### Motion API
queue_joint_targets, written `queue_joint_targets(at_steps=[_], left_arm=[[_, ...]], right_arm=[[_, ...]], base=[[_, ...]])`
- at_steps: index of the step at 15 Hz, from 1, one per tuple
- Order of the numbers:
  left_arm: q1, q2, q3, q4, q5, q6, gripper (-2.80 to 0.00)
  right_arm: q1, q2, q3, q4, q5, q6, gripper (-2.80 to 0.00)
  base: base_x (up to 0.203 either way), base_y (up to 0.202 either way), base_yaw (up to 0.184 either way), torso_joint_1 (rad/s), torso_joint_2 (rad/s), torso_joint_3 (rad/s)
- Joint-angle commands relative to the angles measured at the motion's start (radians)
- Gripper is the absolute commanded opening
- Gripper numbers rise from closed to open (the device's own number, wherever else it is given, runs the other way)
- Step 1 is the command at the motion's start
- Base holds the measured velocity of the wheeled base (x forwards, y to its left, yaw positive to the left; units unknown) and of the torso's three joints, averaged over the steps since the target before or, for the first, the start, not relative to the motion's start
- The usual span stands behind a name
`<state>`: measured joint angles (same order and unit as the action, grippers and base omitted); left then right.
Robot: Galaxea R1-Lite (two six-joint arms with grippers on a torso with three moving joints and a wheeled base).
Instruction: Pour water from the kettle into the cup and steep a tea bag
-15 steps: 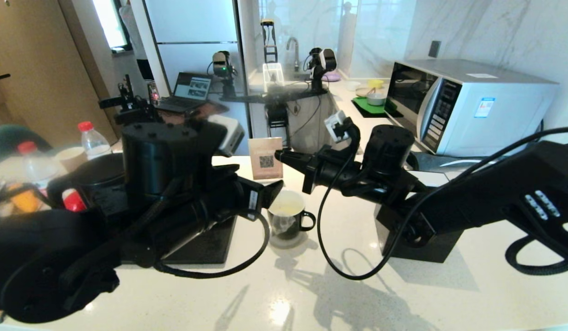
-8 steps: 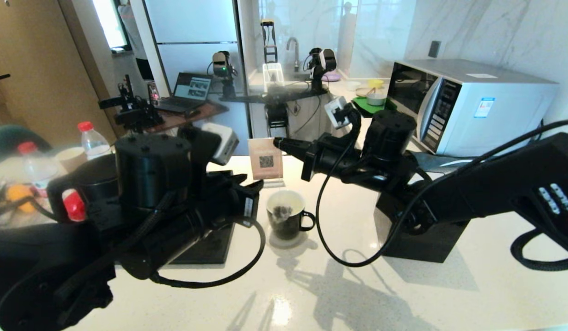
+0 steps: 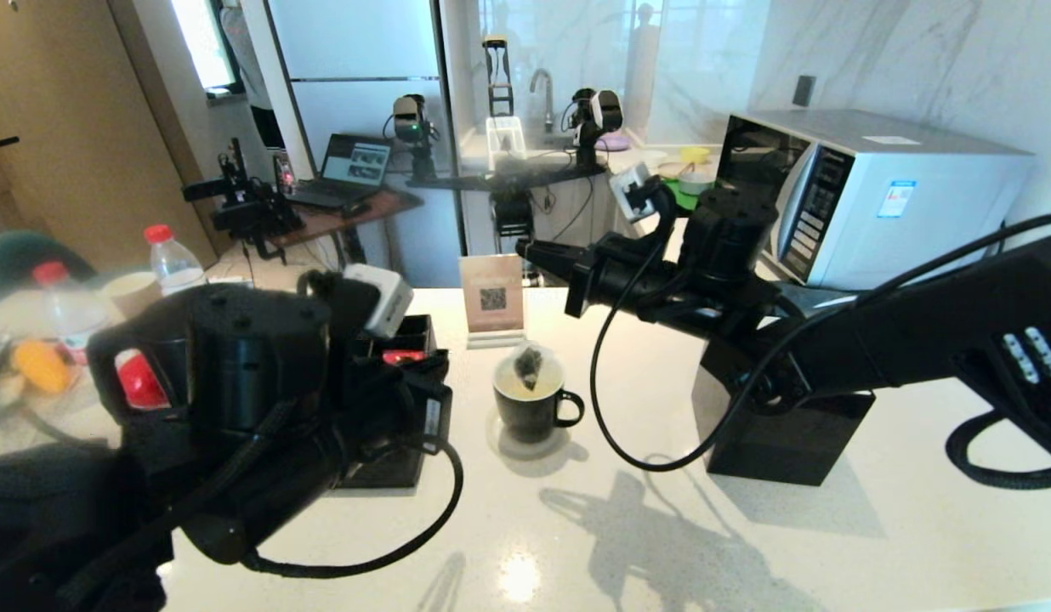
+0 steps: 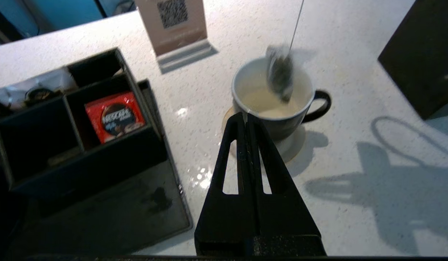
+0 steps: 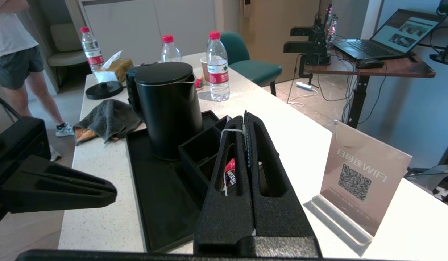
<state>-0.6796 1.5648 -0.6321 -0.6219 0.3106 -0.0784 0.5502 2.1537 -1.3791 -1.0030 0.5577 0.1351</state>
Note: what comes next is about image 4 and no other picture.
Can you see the white sachet packet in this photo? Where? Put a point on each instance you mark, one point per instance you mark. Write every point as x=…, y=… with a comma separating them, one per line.
x=39, y=88

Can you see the grey tea bag sachet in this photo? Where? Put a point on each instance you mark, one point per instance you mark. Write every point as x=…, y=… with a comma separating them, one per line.
x=280, y=76

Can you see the round white coaster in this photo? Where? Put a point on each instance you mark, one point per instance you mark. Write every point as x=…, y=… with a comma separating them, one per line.
x=294, y=145

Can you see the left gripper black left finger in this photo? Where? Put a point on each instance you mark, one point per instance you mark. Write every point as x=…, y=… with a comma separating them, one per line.
x=224, y=217

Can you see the black mug white inside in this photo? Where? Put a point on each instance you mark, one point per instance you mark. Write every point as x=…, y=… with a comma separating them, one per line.
x=282, y=125

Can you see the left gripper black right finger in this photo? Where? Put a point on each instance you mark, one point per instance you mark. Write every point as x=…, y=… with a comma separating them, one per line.
x=282, y=221

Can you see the black serving tray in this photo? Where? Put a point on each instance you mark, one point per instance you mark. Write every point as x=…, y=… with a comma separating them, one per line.
x=119, y=217

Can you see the beige QR code sign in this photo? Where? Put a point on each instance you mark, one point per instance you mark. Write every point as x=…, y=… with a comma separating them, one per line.
x=180, y=32

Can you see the black tissue box white lid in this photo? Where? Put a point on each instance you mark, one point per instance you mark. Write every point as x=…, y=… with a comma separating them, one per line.
x=423, y=61

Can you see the red Nescafe sachet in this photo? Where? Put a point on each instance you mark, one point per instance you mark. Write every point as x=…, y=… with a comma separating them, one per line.
x=115, y=116

